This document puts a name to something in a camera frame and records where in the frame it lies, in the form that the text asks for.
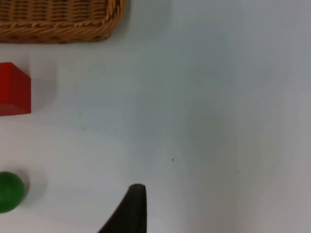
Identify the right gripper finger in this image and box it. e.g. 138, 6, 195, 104
97, 183, 148, 233

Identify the red cube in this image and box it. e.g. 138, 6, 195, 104
0, 62, 32, 117

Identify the pale brown wicker basket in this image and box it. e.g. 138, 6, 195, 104
0, 0, 127, 45

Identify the green ball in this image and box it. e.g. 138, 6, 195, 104
0, 171, 26, 214

